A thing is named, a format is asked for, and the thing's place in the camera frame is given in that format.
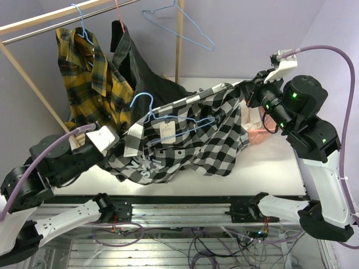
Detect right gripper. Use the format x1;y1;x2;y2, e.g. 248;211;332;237
241;67;296;131

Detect blue hanger checkered shirt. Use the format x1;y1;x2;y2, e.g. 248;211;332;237
130;92;215;145

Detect black white checkered shirt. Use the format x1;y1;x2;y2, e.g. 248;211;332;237
105;83;250;185

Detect blue wire hanger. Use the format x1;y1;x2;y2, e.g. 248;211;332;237
142;1;215;52

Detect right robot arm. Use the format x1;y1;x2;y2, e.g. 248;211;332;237
236;71;357;243

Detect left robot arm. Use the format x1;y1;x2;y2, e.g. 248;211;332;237
1;123;119;266

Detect yellow plaid shirt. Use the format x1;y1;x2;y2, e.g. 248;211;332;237
56;27;134;135

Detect dark green striped shirt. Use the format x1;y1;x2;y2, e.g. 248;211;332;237
110;20;193;108

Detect blue hanger yellow shirt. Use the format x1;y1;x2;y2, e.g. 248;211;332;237
66;4;94;72

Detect pink hanger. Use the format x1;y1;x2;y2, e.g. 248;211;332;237
115;0;125;33

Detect pink plastic basket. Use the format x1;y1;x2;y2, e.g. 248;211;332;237
241;106;276;145

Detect wooden clothes rack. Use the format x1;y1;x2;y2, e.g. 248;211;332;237
0;0;186;148

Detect metal hanging rod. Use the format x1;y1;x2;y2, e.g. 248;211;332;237
0;0;138;46

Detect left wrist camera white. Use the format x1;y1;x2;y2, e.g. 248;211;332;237
86;126;119;156

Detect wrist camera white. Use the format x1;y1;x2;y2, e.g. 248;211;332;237
264;49;298;84
86;126;119;156

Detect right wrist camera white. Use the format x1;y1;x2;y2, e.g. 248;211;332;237
264;49;298;84

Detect aluminium rail base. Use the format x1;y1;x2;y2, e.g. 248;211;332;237
30;193;326;228

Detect loose cables under table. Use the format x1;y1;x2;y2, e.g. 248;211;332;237
92;214;309;269

